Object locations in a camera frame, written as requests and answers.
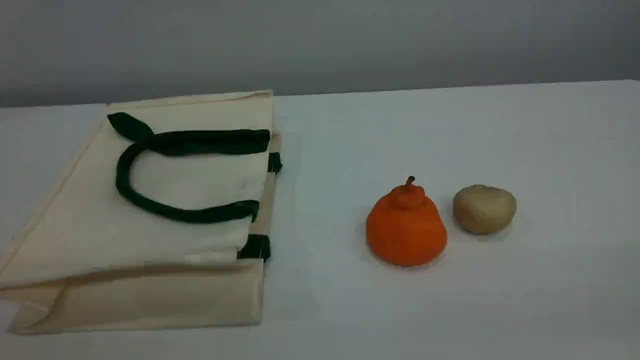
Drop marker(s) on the orange with knobbed stem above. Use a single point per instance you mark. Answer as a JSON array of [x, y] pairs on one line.
[[406, 230]]

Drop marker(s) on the tan toy potato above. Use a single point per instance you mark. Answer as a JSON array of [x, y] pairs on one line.
[[484, 209]]

